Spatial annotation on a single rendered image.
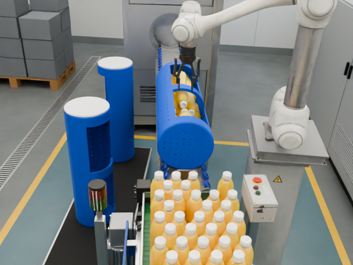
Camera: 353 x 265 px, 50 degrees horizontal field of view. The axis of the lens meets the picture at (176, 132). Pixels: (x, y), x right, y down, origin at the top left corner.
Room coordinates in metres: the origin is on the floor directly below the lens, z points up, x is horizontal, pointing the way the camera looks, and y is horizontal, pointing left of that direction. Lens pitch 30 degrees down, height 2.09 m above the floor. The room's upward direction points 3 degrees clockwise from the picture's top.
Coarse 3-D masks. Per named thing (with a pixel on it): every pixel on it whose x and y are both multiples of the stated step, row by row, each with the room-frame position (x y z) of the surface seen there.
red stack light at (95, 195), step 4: (88, 188) 1.05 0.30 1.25; (104, 188) 1.05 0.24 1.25; (88, 192) 1.05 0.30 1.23; (92, 192) 1.03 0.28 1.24; (96, 192) 1.03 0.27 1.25; (100, 192) 1.04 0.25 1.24; (104, 192) 1.05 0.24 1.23; (92, 196) 1.03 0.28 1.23; (96, 196) 1.03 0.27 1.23; (100, 196) 1.04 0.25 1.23; (104, 196) 1.05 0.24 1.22
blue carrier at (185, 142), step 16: (160, 80) 2.26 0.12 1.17; (160, 96) 2.03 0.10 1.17; (160, 112) 1.83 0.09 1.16; (160, 128) 1.66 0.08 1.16; (176, 128) 1.60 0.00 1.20; (192, 128) 1.61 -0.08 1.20; (208, 128) 1.64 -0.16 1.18; (160, 144) 1.59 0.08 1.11; (176, 144) 1.60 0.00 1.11; (192, 144) 1.61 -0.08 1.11; (208, 144) 1.61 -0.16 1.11; (176, 160) 1.60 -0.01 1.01; (192, 160) 1.61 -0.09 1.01
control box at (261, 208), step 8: (248, 176) 1.37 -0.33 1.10; (256, 176) 1.37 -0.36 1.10; (264, 176) 1.38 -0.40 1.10; (248, 184) 1.31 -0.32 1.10; (256, 184) 1.32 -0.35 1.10; (264, 184) 1.32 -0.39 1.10; (248, 192) 1.27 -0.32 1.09; (264, 192) 1.26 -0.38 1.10; (272, 192) 1.26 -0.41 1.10; (248, 200) 1.25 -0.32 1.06; (256, 200) 1.21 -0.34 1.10; (264, 200) 1.21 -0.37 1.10; (272, 200) 1.21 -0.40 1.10; (248, 208) 1.24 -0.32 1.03; (256, 208) 1.19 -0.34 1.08; (264, 208) 1.19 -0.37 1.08; (272, 208) 1.19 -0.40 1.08; (248, 216) 1.22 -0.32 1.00; (256, 216) 1.19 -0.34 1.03; (264, 216) 1.19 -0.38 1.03; (272, 216) 1.19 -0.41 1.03
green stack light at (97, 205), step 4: (92, 200) 1.03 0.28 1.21; (96, 200) 1.03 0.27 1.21; (100, 200) 1.04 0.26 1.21; (104, 200) 1.04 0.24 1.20; (92, 204) 1.03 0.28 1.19; (96, 204) 1.03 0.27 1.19; (100, 204) 1.03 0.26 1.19; (104, 204) 1.04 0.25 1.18; (92, 208) 1.03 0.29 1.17; (96, 208) 1.03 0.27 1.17; (100, 208) 1.03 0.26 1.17; (104, 208) 1.04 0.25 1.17
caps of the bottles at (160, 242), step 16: (192, 224) 1.04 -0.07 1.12; (208, 224) 1.04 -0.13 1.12; (160, 240) 0.95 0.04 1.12; (176, 240) 0.95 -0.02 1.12; (208, 240) 0.96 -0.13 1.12; (224, 240) 0.96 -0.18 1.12; (240, 240) 0.97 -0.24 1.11; (176, 256) 0.88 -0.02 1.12; (192, 256) 0.89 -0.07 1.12; (240, 256) 0.90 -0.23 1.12
